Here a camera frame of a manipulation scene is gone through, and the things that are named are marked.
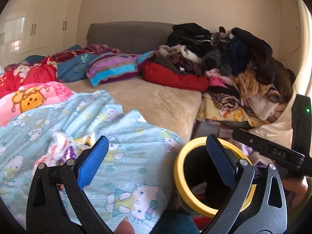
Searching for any pile of dark clothes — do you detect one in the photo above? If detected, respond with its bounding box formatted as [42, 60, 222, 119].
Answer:
[153, 23, 295, 104]

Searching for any lilac fleece cloth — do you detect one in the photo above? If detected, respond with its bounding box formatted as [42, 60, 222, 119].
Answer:
[218, 129, 273, 168]

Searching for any red floral quilt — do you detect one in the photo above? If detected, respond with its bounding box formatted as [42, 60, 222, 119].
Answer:
[0, 56, 57, 98]

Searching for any grey bed headboard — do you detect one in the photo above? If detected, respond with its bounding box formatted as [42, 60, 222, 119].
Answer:
[86, 21, 174, 54]

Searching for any yellow rimmed black trash bin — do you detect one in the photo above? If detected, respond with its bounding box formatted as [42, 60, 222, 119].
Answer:
[173, 136, 258, 219]

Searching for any yellow cartoon blanket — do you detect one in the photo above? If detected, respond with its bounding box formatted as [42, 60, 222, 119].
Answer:
[196, 92, 270, 129]

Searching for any striped purple blue pillow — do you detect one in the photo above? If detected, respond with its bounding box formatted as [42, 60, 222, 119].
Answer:
[86, 51, 154, 87]

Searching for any person's left hand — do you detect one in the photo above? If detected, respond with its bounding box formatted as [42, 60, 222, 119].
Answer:
[114, 217, 135, 234]

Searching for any dark red patterned quilt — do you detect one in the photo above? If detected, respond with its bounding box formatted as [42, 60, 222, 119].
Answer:
[3, 44, 121, 72]

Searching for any red pillow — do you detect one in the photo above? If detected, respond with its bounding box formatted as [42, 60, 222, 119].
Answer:
[142, 62, 209, 92]

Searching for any cream curtain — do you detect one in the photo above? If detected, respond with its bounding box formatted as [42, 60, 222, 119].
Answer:
[249, 0, 311, 148]

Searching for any beige bed sheet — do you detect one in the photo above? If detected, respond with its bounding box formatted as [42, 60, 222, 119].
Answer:
[65, 77, 201, 142]

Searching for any cream glossy wardrobe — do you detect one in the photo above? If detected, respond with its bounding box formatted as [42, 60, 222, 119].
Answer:
[1, 0, 82, 67]

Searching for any light blue Hello Kitty blanket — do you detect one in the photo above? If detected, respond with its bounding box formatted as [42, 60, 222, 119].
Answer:
[1, 90, 184, 233]

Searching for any person's right hand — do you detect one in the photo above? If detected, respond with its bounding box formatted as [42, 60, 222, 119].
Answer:
[282, 177, 308, 209]

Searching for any blue leaf pattern quilt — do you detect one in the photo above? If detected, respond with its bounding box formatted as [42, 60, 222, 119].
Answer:
[23, 44, 105, 84]

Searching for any white plastic wrapper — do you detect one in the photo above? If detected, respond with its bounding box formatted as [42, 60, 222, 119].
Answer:
[32, 132, 95, 174]

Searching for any pink cartoon bear blanket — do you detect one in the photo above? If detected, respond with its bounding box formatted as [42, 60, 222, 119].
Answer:
[1, 81, 74, 126]

